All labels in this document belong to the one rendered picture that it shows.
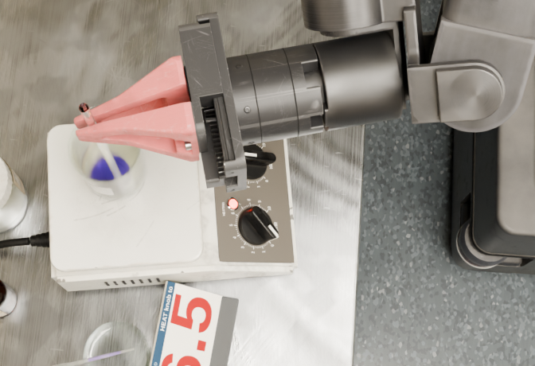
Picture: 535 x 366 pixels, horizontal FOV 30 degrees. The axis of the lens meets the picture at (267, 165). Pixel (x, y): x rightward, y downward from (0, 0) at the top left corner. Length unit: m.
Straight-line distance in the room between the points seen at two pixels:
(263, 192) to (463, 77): 0.30
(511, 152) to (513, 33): 0.75
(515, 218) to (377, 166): 0.41
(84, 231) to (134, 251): 0.04
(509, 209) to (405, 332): 0.39
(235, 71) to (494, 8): 0.16
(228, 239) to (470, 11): 0.31
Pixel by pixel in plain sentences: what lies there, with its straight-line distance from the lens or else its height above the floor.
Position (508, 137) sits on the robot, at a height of 0.36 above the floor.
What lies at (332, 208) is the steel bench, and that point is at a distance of 0.89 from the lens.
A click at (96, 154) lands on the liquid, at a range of 0.79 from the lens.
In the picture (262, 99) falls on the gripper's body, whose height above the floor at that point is 1.04.
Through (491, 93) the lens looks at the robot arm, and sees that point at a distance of 0.59.
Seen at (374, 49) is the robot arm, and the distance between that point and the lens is 0.62.
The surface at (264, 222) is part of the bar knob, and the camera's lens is 0.81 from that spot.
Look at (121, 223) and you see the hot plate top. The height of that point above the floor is 0.84.
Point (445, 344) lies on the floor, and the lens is 1.65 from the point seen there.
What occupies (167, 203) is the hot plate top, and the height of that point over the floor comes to 0.84.
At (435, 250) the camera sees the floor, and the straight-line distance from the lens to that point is 1.67.
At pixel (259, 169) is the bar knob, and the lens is 0.84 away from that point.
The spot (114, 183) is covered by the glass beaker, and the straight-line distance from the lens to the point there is 0.74.
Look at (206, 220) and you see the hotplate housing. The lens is 0.81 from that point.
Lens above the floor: 1.61
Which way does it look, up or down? 75 degrees down
